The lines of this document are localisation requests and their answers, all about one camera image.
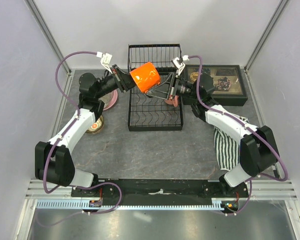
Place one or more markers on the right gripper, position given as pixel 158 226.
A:
pixel 163 90

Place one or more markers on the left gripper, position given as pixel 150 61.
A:
pixel 128 83

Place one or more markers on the pink mug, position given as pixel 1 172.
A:
pixel 174 102

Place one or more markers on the pink plate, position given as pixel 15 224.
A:
pixel 113 100

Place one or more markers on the orange mug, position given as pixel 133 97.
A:
pixel 145 77

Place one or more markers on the pink patterned bowl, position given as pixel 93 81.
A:
pixel 101 118

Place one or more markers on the small green patterned bowl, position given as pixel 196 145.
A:
pixel 96 126

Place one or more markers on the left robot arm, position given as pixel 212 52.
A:
pixel 53 160

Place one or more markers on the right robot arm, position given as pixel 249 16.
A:
pixel 257 146

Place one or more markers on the dark floral fabric piece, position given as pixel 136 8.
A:
pixel 223 84

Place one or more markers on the black compartment display box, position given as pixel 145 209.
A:
pixel 236 96

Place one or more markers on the striped green white towel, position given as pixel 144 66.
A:
pixel 227 135

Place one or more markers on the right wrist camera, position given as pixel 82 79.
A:
pixel 179 63

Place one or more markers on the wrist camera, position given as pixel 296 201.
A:
pixel 105 59
pixel 179 63

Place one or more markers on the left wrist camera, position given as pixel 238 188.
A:
pixel 105 59

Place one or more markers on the black wire dish rack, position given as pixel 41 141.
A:
pixel 148 113

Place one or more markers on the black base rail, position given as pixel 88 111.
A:
pixel 157 192

